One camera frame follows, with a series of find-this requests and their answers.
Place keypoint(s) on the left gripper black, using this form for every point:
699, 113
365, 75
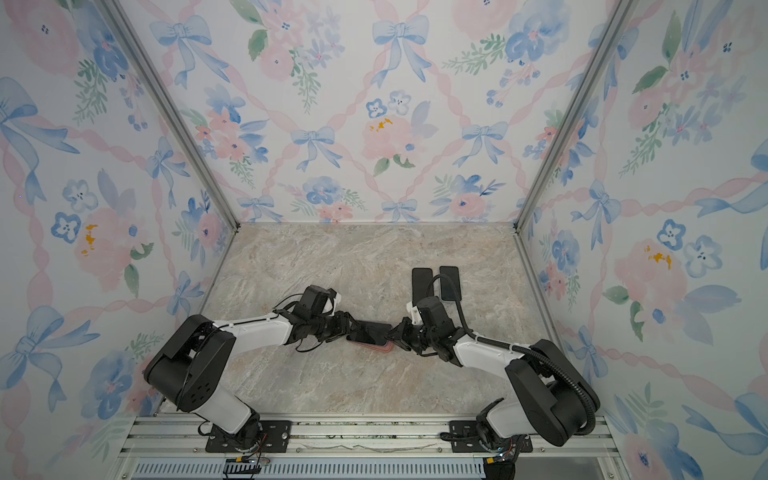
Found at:
344, 325

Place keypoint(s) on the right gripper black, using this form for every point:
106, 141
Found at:
402, 330

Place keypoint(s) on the black smartphone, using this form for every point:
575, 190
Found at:
450, 283
369, 333

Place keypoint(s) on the black phone case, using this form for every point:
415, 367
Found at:
422, 285

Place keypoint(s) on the pink phone case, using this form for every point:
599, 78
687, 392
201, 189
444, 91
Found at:
384, 348

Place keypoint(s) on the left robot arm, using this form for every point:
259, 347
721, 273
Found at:
188, 369

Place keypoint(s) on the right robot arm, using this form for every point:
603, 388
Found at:
551, 399

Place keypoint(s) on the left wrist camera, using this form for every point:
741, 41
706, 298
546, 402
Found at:
316, 301

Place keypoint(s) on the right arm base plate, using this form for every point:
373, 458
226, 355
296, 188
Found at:
463, 436

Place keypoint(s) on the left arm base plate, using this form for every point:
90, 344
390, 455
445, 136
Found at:
264, 437

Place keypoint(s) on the aluminium rail frame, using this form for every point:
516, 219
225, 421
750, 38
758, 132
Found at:
367, 446

